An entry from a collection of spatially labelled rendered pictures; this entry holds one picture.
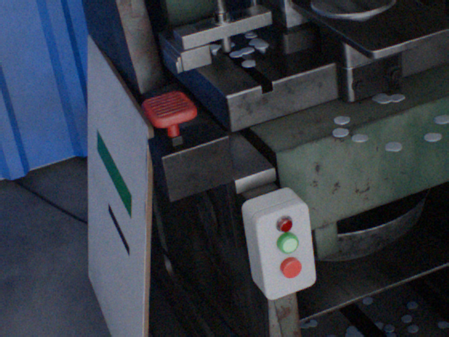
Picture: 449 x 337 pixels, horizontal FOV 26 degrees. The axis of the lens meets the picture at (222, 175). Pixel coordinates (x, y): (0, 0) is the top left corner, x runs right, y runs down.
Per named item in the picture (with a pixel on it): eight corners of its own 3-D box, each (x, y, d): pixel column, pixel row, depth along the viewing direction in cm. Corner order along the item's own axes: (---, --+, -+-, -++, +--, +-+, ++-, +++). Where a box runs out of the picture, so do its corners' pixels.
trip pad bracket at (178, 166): (248, 249, 136) (228, 127, 126) (184, 272, 134) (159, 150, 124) (232, 229, 141) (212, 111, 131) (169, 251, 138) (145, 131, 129)
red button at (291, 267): (303, 274, 128) (301, 257, 127) (284, 282, 128) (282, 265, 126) (299, 270, 129) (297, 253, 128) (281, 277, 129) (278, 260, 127)
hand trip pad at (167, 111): (208, 158, 126) (199, 107, 122) (165, 172, 125) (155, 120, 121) (189, 137, 132) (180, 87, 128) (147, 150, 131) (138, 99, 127)
